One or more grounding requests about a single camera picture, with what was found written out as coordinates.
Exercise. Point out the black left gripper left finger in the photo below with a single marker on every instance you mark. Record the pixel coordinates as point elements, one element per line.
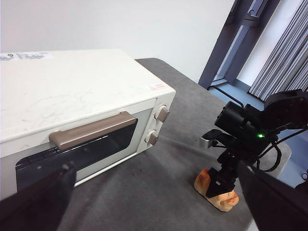
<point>31,209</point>

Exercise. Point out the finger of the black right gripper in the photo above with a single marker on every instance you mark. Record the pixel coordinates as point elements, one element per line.
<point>220,184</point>

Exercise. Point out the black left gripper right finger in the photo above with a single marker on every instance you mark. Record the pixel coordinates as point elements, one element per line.
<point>276,207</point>

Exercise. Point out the golden brown bread loaf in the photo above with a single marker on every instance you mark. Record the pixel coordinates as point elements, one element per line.
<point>225,201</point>

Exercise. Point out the cream white toaster oven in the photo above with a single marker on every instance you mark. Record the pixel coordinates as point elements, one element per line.
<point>72,84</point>

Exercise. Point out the timer knob with brown grip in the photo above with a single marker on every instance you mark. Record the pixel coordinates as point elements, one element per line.
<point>151,137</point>

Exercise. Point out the temperature knob with brown grip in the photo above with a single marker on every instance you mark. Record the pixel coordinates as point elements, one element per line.
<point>161,113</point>

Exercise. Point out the grey vertical window blinds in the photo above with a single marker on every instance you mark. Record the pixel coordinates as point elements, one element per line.
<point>284,60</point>

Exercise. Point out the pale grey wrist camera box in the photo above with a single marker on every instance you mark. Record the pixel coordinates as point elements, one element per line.
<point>207,142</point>

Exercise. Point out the dark grey window frame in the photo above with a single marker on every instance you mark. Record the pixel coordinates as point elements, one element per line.
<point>216,55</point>

